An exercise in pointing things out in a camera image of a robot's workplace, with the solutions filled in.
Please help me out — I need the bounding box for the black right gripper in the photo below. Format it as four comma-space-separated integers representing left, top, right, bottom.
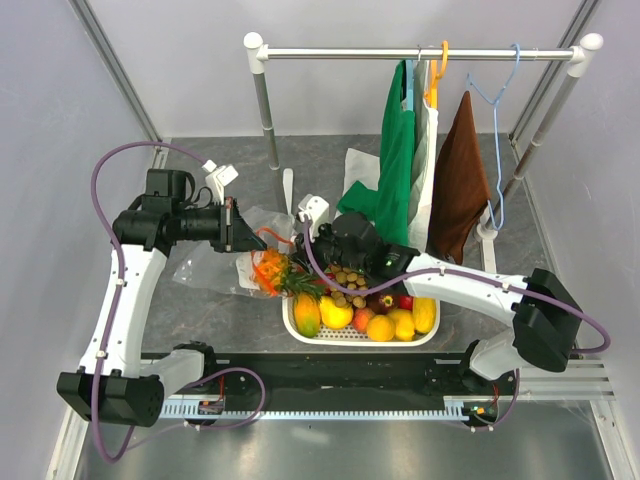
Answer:
288, 216, 367, 275

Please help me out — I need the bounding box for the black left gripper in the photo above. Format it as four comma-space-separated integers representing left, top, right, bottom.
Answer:
173, 197, 267, 253

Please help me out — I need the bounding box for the orange toy pineapple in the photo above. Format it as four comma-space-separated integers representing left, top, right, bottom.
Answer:
250, 248, 324, 300

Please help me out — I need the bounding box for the clear zip bag orange zipper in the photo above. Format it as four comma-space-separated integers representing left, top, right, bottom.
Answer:
173, 207, 294, 298

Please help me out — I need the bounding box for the orange fruit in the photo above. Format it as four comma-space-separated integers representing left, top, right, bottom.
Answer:
366, 315, 396, 342

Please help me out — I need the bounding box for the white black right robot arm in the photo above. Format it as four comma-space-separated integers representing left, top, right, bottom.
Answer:
295, 195, 582, 394

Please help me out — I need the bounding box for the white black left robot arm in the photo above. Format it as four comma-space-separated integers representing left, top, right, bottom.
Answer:
56, 160, 266, 427

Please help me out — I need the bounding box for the brown longan bunch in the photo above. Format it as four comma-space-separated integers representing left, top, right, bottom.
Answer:
327, 265, 368, 309

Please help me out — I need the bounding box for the green yellow mango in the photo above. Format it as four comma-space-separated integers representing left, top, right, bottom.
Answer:
293, 294, 321, 338

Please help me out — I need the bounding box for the yellow pear fruit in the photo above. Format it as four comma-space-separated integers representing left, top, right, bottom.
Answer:
319, 296, 353, 330

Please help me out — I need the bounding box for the green shirt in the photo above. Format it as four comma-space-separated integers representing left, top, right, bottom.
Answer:
337, 61, 416, 246

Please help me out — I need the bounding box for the peach fruit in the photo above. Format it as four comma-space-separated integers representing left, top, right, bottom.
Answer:
351, 307, 376, 334

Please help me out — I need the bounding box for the white plastic fruit basket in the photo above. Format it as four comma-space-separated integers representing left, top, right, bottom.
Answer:
281, 298, 441, 348

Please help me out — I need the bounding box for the red bell pepper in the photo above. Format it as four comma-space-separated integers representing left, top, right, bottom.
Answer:
397, 295, 414, 311

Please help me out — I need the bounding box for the brown towel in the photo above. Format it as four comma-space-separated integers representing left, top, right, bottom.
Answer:
429, 92, 491, 265

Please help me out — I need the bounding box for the silver white clothes rack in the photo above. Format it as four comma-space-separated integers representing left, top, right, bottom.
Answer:
243, 31, 605, 276

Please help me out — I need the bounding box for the orange plastic hanger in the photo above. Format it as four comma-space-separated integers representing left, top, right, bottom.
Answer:
424, 40, 449, 109

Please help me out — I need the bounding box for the light blue hanger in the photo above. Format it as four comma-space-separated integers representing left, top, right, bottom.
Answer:
403, 59, 414, 111

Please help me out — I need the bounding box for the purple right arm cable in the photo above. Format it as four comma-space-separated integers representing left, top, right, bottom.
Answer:
299, 214, 612, 432

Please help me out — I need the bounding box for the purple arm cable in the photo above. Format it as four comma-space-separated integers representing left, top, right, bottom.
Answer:
89, 140, 266, 464
299, 214, 612, 432

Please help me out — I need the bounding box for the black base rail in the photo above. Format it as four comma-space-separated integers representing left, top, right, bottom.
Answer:
139, 352, 519, 414

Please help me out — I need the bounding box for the white cable duct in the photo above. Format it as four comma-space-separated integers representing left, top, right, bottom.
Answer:
159, 396, 497, 421

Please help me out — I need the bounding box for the blue wire hanger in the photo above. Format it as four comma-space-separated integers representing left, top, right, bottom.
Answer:
466, 43, 521, 232

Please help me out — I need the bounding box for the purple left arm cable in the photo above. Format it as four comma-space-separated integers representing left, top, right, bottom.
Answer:
89, 140, 266, 464

